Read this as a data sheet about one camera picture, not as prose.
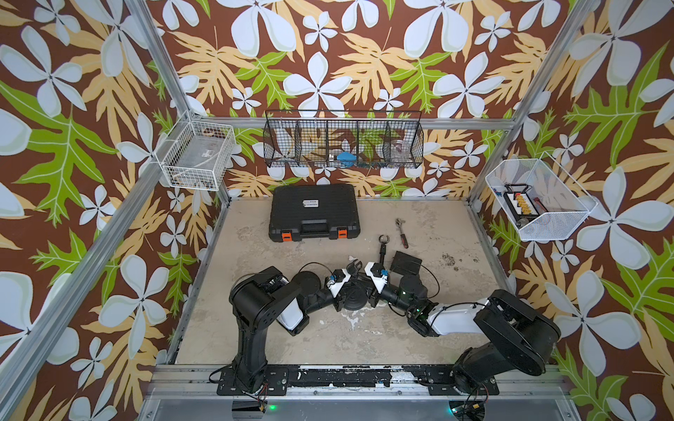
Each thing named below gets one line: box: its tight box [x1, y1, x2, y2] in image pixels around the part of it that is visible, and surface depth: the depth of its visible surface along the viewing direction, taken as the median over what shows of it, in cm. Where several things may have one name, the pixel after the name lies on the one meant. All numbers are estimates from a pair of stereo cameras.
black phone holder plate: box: [389, 250, 423, 277], surface depth 98 cm
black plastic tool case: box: [268, 184, 361, 243], surface depth 107 cm
